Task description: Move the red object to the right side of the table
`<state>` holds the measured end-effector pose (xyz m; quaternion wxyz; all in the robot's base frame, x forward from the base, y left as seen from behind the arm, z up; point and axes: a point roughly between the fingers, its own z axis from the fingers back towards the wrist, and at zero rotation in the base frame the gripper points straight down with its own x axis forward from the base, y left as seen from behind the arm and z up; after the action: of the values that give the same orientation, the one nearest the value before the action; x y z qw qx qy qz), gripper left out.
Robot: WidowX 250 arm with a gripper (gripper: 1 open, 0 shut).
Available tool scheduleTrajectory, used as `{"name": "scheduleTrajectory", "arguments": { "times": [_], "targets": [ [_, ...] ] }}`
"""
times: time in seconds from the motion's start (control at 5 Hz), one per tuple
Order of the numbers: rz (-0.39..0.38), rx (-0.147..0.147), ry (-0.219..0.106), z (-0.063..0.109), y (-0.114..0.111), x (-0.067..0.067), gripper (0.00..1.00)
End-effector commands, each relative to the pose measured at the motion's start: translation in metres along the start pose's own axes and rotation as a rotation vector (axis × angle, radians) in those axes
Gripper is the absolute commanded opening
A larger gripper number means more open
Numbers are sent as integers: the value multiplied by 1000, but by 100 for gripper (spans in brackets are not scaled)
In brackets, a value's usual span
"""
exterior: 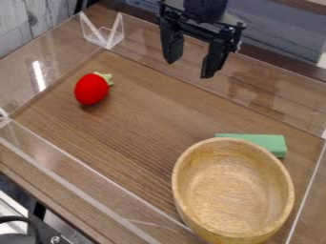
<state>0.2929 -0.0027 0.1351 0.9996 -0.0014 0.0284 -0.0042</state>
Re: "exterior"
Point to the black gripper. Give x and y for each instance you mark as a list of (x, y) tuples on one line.
[(204, 19)]

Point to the red plush strawberry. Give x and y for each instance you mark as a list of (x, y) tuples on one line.
[(93, 88)]

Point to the green sponge block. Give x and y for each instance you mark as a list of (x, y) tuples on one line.
[(272, 142)]

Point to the oval wooden bowl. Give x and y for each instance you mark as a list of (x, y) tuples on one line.
[(233, 191)]

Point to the clear acrylic corner bracket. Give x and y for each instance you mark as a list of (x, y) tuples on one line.
[(105, 37)]

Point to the clear acrylic enclosure wall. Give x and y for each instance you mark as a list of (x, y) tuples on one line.
[(97, 162)]

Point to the black table clamp bracket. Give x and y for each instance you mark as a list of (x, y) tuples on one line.
[(50, 236)]

